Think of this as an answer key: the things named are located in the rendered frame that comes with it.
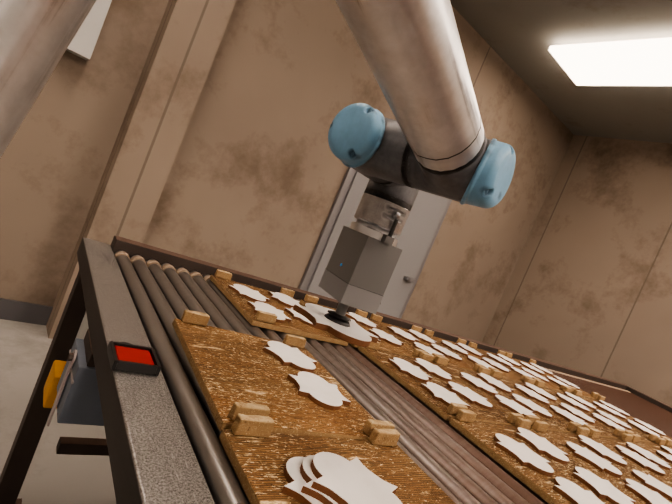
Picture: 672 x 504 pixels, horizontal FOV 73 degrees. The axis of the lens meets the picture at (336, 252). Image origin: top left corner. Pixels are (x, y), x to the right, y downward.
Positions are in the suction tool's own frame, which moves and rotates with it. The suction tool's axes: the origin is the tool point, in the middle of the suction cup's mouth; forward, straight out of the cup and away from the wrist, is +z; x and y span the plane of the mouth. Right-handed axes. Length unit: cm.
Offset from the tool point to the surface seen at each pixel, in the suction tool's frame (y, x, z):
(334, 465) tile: -11.0, -1.9, 15.4
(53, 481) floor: 111, 18, 112
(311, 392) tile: 15.3, -10.1, 17.4
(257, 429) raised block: -1.9, 6.4, 17.1
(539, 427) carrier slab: 22, -90, 17
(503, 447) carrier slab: 8, -59, 18
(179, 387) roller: 13.5, 15.1, 20.4
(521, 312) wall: 318, -422, -1
